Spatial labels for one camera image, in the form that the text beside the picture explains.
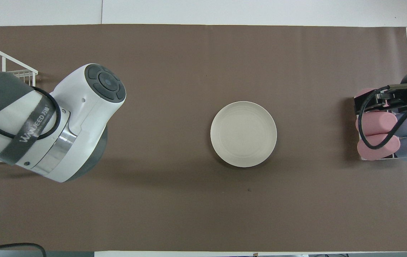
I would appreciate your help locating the brown table mat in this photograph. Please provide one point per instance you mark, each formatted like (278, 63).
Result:
(189, 200)

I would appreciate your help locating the cream round plate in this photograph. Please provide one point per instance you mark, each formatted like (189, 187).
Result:
(243, 134)

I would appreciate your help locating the white cup holder rack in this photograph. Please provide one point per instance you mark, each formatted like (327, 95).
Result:
(367, 159)

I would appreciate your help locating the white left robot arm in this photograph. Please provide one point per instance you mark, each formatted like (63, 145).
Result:
(82, 107)

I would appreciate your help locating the pink plastic cup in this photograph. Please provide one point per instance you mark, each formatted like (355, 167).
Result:
(378, 123)
(362, 92)
(382, 151)

